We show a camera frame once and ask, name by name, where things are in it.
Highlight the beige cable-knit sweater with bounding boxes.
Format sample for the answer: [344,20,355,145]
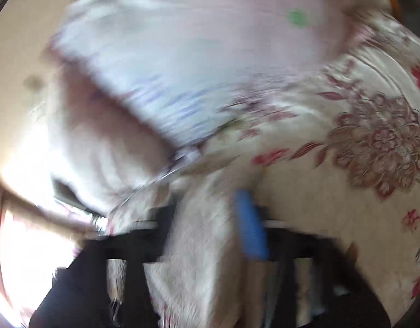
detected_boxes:
[108,167,263,327]

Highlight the cream floral bed sheet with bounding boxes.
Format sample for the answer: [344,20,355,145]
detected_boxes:
[183,10,420,322]

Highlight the pink floral left pillow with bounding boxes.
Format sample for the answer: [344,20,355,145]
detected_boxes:
[2,66,173,215]

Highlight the pink blue floral right pillow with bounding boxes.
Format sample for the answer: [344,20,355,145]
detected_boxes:
[49,0,392,145]

